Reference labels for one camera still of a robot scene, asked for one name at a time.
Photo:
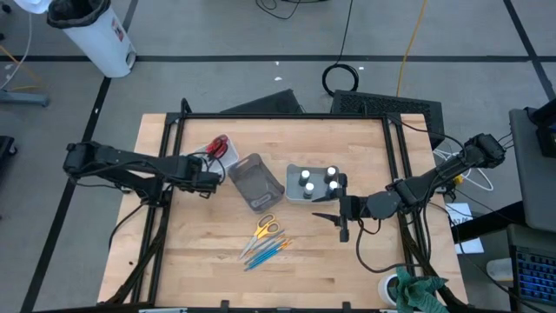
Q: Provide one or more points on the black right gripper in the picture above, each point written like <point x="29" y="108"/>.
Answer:
<point x="354" y="208"/>

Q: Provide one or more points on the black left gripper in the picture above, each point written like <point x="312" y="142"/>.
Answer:
<point x="204" y="182"/>

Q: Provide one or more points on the black white-capped paint bottle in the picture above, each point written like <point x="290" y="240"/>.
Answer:
<point x="331" y="171"/>
<point x="309" y="188"/>
<point x="304" y="175"/>
<point x="333" y="186"/>

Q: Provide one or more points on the teal paintbrush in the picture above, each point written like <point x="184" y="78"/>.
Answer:
<point x="269" y="256"/>
<point x="266" y="261"/>
<point x="265" y="248"/>
<point x="268" y="240"/>
<point x="268" y="253"/>

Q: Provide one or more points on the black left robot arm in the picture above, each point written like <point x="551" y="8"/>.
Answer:
<point x="126" y="167"/>

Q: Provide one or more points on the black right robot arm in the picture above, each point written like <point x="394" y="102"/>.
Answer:
<point x="434" y="178"/>

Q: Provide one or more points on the grey plastic bin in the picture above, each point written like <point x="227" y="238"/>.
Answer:
<point x="293" y="193"/>

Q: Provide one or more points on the white plastic bin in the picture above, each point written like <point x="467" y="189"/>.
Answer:
<point x="232" y="152"/>

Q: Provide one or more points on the smoky transparent plastic bin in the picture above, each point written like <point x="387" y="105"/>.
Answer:
<point x="256" y="182"/>

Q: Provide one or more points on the black flat case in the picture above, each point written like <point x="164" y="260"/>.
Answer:
<point x="269" y="104"/>

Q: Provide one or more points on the black mesh computer tower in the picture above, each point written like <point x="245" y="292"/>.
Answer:
<point x="391" y="106"/>

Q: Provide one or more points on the green cloth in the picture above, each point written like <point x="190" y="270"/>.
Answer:
<point x="419" y="291"/>

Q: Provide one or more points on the white paper sheet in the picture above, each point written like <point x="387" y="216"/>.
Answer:
<point x="460" y="213"/>

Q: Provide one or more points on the yellow connector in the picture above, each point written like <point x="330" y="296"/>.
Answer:
<point x="458" y="179"/>

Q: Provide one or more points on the white trash can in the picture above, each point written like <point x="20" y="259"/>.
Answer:
<point x="104" y="48"/>

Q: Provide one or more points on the white rounded device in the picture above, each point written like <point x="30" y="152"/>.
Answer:
<point x="499" y="269"/>

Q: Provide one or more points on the grey metal foot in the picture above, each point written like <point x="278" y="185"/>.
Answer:
<point x="26" y="98"/>

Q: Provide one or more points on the black chair base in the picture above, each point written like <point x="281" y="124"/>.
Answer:
<point x="5" y="150"/>

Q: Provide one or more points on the grey desk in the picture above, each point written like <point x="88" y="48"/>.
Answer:
<point x="534" y="191"/>

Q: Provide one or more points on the black trash bag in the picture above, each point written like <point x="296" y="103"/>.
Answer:
<point x="78" y="13"/>

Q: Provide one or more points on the black backlit keyboard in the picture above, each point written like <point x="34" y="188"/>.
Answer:
<point x="536" y="274"/>

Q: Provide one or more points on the black desk device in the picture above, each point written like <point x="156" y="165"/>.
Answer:
<point x="547" y="130"/>

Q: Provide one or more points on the white plastic object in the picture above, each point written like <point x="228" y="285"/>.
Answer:
<point x="35" y="5"/>

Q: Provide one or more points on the black aluminium table frame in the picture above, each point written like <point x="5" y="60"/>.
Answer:
<point x="282" y="116"/>

